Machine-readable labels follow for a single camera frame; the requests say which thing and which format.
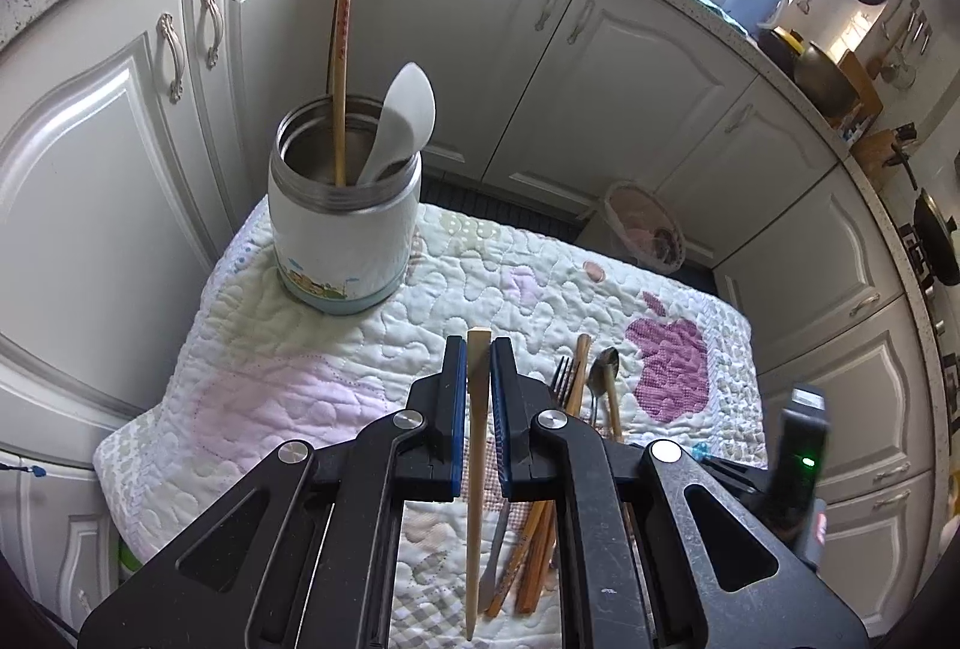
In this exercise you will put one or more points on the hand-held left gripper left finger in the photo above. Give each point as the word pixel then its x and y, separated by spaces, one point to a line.
pixel 456 409

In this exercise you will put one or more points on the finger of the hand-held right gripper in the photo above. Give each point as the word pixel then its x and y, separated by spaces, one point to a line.
pixel 742 480

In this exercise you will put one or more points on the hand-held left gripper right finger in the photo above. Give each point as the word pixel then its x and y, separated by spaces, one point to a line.
pixel 501 409

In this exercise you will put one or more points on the light wooden chopstick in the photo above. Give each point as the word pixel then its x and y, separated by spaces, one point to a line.
pixel 478 379

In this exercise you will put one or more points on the metal fork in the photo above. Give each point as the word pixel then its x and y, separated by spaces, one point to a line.
pixel 561 379

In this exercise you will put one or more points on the metal spoon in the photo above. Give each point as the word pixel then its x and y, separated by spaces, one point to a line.
pixel 609 360
pixel 596 386

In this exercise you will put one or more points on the white steel utensil jar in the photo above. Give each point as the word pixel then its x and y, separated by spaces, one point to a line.
pixel 337 244

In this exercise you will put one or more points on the patterned wooden chopstick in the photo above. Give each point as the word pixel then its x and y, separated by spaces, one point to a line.
pixel 343 57

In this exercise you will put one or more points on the hanging kitchen utensils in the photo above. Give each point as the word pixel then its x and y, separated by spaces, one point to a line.
pixel 919 23

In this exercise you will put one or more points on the quilted patchwork blanket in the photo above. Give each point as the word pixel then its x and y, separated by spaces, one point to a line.
pixel 315 379

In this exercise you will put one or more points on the woven waste basket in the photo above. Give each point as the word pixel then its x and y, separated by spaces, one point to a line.
pixel 645 225

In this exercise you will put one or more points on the black wok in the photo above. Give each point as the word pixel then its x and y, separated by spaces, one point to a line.
pixel 939 236

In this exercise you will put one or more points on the white ceramic spoon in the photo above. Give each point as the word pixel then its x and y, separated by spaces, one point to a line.
pixel 409 102

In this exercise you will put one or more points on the wooden knife block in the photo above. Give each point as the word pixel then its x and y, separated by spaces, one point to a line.
pixel 881 153

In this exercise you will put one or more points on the wooden cutting board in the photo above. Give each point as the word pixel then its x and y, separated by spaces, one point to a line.
pixel 864 87

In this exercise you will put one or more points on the dark metal bowl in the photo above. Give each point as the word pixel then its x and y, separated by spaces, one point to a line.
pixel 825 79

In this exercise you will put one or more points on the black pot with yellow rim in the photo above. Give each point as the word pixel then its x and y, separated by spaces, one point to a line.
pixel 780 45

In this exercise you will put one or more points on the light blue cylinder container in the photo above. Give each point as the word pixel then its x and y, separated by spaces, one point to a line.
pixel 754 4

